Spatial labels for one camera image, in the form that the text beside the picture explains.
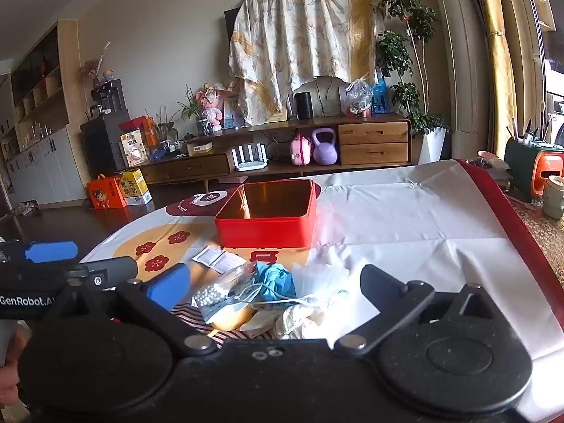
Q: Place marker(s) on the wooden TV cabinet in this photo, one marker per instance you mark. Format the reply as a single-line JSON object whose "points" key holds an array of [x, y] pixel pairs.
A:
{"points": [[374, 141]]}

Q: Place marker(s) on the white box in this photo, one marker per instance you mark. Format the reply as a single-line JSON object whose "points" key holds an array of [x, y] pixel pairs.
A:
{"points": [[200, 148]]}

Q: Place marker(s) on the yellow snack box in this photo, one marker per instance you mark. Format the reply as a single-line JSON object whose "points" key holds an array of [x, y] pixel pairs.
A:
{"points": [[134, 150]]}

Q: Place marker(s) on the yellow carton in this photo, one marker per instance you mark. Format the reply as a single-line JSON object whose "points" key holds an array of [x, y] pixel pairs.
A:
{"points": [[134, 185]]}

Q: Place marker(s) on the small blue toy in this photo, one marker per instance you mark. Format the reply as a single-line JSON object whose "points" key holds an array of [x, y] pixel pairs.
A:
{"points": [[159, 155]]}

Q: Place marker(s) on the small potted plant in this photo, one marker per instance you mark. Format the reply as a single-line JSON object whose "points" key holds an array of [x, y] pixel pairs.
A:
{"points": [[165, 130]]}

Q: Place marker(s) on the clear plastic bag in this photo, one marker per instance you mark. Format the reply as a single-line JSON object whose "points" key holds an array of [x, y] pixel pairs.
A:
{"points": [[357, 97]]}

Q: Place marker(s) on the person's left hand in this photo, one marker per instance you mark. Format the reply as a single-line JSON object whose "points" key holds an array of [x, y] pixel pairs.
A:
{"points": [[11, 383]]}

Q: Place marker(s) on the black television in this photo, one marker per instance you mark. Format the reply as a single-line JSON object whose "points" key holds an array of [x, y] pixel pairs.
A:
{"points": [[230, 24]]}

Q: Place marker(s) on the orange container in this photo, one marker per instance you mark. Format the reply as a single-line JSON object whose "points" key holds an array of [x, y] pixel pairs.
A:
{"points": [[548, 174]]}

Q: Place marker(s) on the black speaker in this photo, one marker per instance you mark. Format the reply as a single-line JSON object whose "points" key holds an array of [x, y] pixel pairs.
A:
{"points": [[303, 105]]}

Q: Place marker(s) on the black cabinet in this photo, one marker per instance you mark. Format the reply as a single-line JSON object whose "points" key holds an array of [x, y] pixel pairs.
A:
{"points": [[103, 145]]}

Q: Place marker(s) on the yellow curtain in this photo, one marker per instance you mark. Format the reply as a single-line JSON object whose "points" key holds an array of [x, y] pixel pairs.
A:
{"points": [[498, 53]]}

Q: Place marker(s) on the wooden wall shelving unit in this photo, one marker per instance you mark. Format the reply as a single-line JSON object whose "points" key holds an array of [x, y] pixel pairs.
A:
{"points": [[39, 119]]}

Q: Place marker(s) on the potted tree in white planter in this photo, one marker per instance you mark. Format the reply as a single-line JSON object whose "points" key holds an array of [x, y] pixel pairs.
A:
{"points": [[407, 53]]}

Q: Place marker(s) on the pair of shoes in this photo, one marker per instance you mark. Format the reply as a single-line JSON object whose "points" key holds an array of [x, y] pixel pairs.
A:
{"points": [[28, 208]]}

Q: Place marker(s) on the green cup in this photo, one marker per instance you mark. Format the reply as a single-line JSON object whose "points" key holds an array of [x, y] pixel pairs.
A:
{"points": [[554, 198]]}

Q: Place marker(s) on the purple kettlebell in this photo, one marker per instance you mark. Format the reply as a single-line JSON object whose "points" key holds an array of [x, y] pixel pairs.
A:
{"points": [[325, 150]]}

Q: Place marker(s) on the clear bag of white beads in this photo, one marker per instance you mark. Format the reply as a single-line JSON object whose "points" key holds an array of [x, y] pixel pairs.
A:
{"points": [[216, 293]]}

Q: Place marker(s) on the white standing air conditioner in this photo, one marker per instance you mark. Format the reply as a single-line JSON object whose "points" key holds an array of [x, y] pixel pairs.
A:
{"points": [[467, 53]]}

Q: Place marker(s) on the pink plush doll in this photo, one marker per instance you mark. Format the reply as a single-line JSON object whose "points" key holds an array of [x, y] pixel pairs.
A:
{"points": [[213, 105]]}

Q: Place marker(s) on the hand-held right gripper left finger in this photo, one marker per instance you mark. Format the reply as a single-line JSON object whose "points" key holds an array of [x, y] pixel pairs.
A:
{"points": [[169, 286]]}

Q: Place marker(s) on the red tin box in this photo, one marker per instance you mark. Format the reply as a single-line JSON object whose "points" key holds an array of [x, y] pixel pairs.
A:
{"points": [[264, 229]]}

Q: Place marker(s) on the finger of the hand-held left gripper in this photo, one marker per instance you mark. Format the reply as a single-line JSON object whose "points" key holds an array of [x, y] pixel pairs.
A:
{"points": [[50, 252], [110, 269]]}

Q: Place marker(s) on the pink toy case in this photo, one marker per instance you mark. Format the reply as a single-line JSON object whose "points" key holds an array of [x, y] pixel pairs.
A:
{"points": [[301, 152]]}

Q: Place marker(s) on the blue cloth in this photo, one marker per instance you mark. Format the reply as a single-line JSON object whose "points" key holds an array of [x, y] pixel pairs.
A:
{"points": [[275, 280]]}

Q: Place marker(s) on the white lace glove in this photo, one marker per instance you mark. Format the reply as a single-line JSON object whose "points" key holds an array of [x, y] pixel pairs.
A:
{"points": [[299, 319]]}

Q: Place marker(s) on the orange gift box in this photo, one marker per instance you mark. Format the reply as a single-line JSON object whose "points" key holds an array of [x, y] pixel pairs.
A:
{"points": [[105, 194]]}

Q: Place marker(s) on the black coffee machine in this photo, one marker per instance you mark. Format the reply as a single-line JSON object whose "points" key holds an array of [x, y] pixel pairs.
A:
{"points": [[110, 97]]}

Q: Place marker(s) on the vase of pink flowers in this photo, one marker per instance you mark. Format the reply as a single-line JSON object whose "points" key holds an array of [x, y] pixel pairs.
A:
{"points": [[92, 68]]}

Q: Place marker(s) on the floral cloth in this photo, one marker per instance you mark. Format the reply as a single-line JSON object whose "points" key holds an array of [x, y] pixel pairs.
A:
{"points": [[299, 44]]}

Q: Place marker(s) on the white paired sachet packet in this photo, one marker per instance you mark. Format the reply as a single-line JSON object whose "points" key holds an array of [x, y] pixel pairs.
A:
{"points": [[220, 260]]}

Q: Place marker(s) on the potted orchid plant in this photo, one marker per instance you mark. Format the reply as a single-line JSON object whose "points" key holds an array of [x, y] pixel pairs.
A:
{"points": [[194, 108]]}

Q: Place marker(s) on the white router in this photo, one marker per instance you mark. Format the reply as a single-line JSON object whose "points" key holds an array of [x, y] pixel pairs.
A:
{"points": [[250, 161]]}

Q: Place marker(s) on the yellow rubber squeeze toy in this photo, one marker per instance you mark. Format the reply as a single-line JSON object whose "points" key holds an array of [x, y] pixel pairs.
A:
{"points": [[231, 319]]}

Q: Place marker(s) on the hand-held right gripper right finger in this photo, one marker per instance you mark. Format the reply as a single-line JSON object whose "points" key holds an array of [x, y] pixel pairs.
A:
{"points": [[379, 284]]}

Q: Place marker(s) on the green storage box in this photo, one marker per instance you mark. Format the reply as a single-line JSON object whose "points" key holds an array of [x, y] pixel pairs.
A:
{"points": [[520, 163]]}

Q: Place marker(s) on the small doll figure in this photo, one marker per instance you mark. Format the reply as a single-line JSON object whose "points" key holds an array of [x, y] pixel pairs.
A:
{"points": [[108, 75]]}

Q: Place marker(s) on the blue printed pack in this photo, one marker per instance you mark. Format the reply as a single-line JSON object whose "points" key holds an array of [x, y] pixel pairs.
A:
{"points": [[380, 94]]}

